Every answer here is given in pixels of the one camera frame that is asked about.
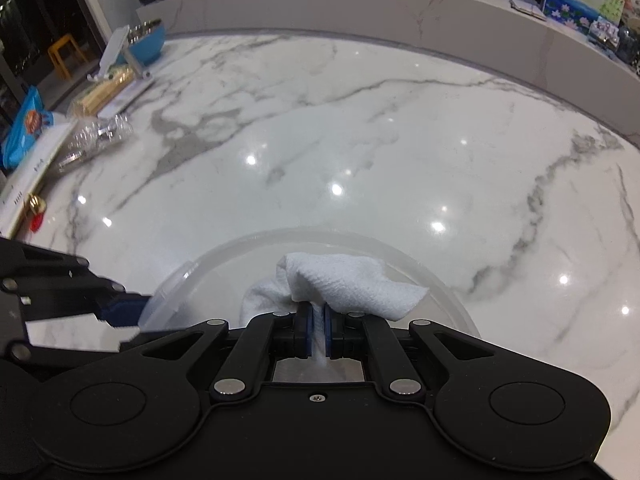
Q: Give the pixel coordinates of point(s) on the white tablet stand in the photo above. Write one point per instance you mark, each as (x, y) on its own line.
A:
(118, 47)

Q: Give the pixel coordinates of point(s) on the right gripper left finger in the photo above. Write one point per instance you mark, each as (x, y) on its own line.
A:
(304, 331)

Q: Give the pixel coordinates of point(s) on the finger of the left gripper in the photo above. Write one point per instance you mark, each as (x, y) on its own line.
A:
(124, 310)

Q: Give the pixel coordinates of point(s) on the clear plastic bowl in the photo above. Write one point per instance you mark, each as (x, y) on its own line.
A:
(214, 285)

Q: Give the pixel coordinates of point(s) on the crumpled clear plastic bag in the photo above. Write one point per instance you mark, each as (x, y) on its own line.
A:
(90, 138)

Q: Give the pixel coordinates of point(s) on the white cloth towel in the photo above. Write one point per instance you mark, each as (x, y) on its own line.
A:
(344, 283)

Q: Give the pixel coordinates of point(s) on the yellow stool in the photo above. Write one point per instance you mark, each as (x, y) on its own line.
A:
(65, 47)

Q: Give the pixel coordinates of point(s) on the blue metal-lined bowl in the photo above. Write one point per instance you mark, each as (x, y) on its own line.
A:
(146, 41)

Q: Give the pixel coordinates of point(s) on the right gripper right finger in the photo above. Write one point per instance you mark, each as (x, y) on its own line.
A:
(333, 332)

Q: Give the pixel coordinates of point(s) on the white paper booklet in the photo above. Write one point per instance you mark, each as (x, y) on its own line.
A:
(29, 173)

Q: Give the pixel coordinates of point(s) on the blue snack bag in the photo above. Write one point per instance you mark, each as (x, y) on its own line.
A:
(31, 119)

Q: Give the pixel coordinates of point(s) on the wooden chopsticks box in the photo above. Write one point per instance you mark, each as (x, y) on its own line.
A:
(92, 100)

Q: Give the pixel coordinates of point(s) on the lotus painting picture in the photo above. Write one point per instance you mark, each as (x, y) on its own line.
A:
(579, 14)

